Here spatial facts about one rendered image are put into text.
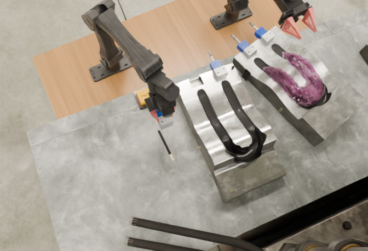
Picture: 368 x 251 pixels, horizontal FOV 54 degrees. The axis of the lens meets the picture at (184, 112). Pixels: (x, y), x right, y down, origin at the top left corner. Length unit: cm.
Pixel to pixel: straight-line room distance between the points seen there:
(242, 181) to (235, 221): 16
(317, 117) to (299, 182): 27
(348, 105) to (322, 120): 13
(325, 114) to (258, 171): 35
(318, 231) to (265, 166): 32
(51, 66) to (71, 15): 117
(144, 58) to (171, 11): 63
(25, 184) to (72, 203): 96
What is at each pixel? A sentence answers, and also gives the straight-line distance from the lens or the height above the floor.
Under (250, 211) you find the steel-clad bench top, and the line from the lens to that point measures 146.
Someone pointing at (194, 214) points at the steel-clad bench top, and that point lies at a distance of 143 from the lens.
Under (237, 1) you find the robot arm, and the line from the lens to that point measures 162.
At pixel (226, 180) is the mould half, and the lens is 140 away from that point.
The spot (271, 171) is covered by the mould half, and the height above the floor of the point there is 86.
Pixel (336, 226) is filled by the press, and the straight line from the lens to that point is 158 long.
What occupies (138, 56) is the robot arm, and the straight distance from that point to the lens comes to 116.
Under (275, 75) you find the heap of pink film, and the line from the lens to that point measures 153.
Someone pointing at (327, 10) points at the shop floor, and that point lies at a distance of 301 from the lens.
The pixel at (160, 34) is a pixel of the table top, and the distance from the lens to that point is 169.
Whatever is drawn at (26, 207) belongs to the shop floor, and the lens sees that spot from 239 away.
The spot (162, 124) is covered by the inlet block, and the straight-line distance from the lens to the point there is 133.
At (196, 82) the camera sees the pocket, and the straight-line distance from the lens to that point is 151.
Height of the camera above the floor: 222
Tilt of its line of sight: 69 degrees down
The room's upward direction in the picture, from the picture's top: 6 degrees clockwise
